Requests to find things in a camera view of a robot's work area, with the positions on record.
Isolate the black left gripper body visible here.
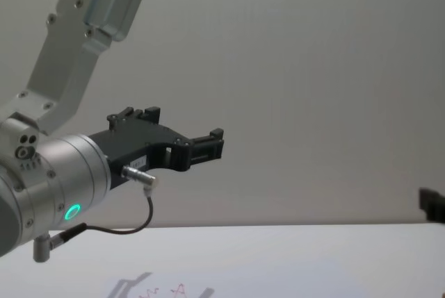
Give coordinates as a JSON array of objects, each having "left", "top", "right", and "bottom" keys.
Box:
[{"left": 88, "top": 123, "right": 181, "bottom": 192}]

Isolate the white table cloth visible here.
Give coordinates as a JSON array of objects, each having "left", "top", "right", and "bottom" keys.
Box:
[{"left": 0, "top": 224, "right": 445, "bottom": 298}]

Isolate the thin dark gripper cable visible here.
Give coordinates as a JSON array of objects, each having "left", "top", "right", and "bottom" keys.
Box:
[{"left": 33, "top": 165, "right": 162, "bottom": 263}]

